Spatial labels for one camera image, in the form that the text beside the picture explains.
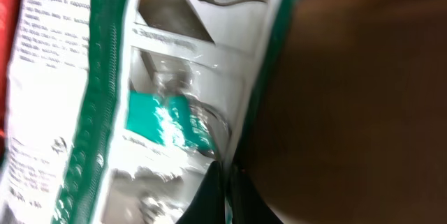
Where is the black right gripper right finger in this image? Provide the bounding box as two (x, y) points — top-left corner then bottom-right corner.
(228, 165), (283, 224)

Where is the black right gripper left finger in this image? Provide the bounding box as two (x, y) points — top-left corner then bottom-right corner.
(177, 161), (226, 224)

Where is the green white 3M package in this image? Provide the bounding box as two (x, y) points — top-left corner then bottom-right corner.
(1, 0), (297, 224)

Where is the red stick packet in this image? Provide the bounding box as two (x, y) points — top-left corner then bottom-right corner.
(0, 0), (20, 156)

